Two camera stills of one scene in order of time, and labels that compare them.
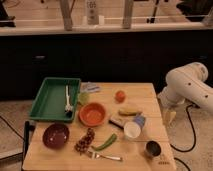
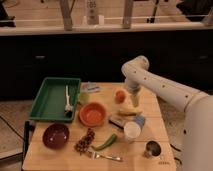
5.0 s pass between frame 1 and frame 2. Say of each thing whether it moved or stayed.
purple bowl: stayed
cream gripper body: moved
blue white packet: stayed
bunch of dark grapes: stayed
